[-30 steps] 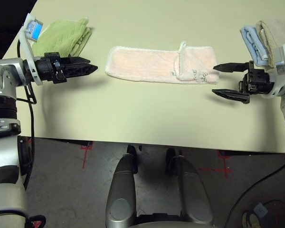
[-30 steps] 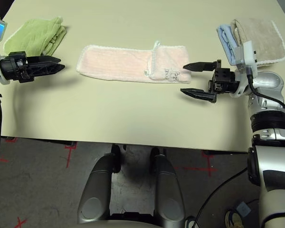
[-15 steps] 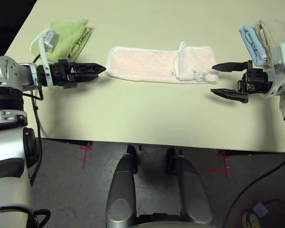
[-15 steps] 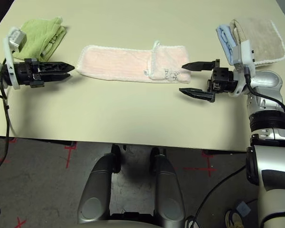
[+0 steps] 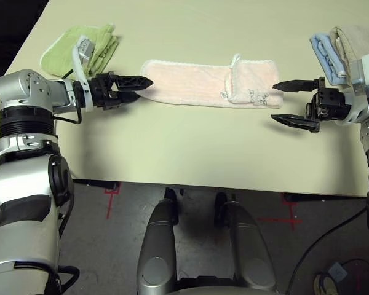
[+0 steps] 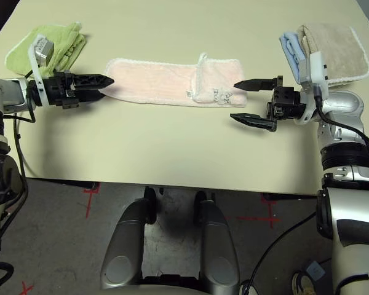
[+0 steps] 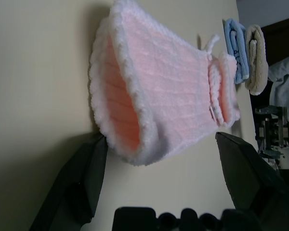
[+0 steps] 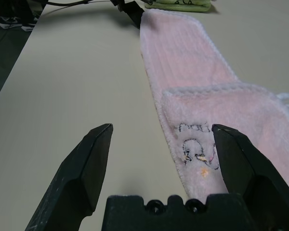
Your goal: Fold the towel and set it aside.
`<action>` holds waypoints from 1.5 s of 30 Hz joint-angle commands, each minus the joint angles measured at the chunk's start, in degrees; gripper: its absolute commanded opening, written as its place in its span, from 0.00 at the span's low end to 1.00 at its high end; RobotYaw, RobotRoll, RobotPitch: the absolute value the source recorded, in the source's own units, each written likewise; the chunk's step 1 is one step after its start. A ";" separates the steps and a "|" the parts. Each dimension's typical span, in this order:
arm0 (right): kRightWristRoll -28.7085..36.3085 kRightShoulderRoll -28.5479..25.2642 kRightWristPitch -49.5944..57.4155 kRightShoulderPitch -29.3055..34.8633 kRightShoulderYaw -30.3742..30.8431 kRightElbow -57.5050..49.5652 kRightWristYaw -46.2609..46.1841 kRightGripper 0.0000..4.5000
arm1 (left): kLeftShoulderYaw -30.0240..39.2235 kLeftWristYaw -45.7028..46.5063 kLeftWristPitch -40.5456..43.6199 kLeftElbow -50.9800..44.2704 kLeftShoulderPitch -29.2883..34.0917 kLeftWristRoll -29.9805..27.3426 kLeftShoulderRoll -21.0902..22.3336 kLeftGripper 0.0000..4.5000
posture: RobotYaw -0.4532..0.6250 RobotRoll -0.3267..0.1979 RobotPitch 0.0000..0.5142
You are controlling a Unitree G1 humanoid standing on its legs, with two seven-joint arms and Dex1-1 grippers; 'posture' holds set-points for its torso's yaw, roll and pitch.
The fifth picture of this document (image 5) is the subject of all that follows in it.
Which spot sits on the grey robot waist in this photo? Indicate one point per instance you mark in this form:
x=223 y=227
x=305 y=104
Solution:
x=203 y=289

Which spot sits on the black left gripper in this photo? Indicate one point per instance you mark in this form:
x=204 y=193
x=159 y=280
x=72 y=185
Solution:
x=103 y=92

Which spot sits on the pink terry towel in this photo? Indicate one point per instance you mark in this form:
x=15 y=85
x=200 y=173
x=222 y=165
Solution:
x=187 y=83

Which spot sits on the green folded towel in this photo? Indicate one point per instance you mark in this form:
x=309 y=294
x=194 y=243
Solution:
x=67 y=43

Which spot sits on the light blue folded towel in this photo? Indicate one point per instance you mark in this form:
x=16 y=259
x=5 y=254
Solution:
x=326 y=55

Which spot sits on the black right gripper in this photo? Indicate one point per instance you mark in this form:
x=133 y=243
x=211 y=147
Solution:
x=329 y=104

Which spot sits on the beige folded towel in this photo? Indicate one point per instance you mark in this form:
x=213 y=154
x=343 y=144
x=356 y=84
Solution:
x=356 y=40

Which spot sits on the pale yellow sneaker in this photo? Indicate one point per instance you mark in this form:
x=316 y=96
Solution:
x=326 y=285

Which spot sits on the blue square floor device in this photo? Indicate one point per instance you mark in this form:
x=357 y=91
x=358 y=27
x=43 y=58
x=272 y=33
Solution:
x=337 y=271

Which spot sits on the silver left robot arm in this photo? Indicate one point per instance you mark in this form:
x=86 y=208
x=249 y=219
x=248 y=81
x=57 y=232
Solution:
x=21 y=190

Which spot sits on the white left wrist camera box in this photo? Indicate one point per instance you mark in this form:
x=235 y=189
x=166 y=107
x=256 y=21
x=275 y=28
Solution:
x=85 y=50

